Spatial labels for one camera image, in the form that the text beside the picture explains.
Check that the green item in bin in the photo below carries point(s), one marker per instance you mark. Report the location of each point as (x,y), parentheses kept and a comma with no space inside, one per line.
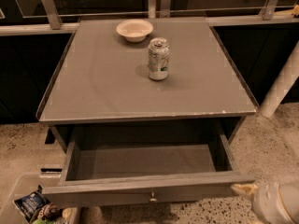
(43,221)

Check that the grey cabinet with top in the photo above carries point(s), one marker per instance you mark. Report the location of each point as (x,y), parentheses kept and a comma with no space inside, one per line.
(104,78)

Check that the silver drawer knob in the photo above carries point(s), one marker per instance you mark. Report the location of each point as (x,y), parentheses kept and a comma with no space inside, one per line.
(152,198)

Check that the brown round snack item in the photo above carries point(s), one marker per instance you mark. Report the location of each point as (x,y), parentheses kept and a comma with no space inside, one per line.
(50,211)

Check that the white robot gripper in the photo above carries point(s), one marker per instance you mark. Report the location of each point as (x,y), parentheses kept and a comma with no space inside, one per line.
(265,202)

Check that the grey top drawer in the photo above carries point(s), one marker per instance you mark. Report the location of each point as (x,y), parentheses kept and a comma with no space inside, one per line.
(106,176)

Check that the clear plastic bin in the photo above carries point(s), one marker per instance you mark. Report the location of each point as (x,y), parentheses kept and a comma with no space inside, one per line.
(26,184)

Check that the silver green soda can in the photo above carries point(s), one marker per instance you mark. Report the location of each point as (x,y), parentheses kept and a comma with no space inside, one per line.
(159,54)

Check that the dark blue snack bag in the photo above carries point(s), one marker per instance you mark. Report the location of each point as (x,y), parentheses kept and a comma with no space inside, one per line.
(28,204)

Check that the metal railing frame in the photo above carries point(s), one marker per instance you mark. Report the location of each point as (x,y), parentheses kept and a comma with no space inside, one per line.
(41,17)

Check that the white paper bowl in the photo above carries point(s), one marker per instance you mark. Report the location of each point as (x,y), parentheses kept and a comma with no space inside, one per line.
(134,30)

